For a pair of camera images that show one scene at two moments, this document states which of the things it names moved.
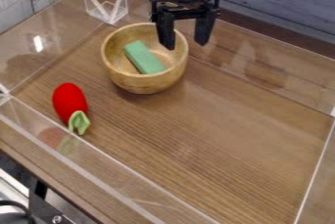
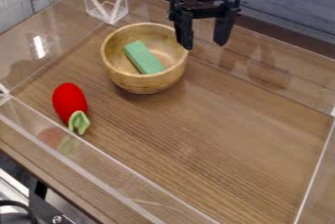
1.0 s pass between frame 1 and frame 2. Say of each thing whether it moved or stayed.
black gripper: moved
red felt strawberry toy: stayed
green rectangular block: stayed
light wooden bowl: stayed
